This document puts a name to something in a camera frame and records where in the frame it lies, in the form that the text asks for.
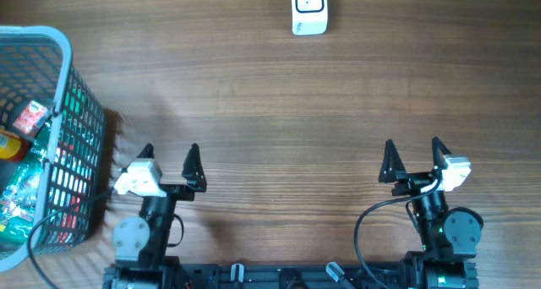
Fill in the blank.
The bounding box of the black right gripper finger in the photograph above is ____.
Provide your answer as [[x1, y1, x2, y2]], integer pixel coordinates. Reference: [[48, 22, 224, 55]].
[[432, 137, 451, 169], [378, 139, 407, 183]]

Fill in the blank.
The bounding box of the red Kleenex tissue pack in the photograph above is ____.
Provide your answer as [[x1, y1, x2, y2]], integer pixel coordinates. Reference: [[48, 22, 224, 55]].
[[13, 101, 51, 138]]

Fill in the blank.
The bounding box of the red yellow sauce bottle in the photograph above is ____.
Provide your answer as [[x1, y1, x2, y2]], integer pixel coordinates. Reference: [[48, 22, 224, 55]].
[[0, 129, 30, 161]]

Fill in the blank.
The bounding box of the green 3M gloves package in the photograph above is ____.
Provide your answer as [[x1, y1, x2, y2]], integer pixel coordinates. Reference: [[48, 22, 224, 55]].
[[1, 120, 52, 244]]

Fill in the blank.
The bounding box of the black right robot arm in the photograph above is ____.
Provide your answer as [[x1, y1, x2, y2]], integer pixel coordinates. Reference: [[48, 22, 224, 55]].
[[379, 137, 484, 289]]

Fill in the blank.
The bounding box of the white barcode scanner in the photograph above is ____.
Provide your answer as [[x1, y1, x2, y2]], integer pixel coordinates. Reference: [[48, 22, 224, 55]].
[[291, 0, 329, 36]]

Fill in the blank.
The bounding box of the grey plastic shopping basket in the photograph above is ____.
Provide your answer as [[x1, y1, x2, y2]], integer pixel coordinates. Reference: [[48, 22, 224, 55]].
[[1, 25, 107, 271]]

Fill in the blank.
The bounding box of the black left camera cable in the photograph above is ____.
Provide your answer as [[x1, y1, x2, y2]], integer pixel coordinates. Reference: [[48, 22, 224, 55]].
[[26, 186, 117, 289]]

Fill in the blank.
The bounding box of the black camera cable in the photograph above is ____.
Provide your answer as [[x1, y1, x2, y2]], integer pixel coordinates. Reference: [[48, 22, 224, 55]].
[[26, 186, 117, 289], [353, 177, 443, 289]]

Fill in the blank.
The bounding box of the black right camera cable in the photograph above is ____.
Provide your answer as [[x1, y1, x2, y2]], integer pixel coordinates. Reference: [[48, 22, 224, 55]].
[[353, 177, 443, 289]]

